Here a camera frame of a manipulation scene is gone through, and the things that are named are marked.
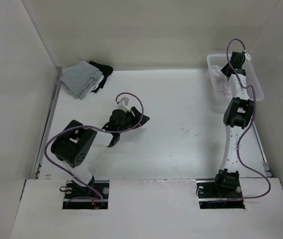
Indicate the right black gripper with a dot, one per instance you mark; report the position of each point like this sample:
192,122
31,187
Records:
223,70

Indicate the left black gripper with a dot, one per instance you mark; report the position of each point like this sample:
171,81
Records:
135,119

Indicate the white tank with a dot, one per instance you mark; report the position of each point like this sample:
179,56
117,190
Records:
98,83
221,83

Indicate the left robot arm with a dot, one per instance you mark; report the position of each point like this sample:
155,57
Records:
72,145

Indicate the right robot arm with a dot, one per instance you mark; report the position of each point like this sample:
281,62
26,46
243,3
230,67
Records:
236,118

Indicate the folded white tank top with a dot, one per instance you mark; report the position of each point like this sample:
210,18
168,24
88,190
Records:
98,83

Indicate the folded black tank top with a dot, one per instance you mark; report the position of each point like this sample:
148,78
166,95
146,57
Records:
106,72

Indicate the folded grey tank top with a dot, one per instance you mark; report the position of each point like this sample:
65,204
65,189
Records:
80,79

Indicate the white plastic basket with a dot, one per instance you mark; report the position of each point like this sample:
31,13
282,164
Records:
251,78

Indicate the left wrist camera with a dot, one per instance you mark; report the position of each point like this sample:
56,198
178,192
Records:
122,104

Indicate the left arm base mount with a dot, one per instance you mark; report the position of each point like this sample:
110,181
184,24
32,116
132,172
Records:
78,197

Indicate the left metal table rail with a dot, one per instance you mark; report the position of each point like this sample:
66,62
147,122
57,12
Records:
40,152

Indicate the metal table rail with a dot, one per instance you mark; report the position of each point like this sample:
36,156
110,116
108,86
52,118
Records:
40,152
266,166

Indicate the right metal table rail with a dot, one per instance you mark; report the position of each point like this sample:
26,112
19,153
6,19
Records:
266,166

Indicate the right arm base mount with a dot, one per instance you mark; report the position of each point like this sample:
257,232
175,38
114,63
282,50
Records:
211,198

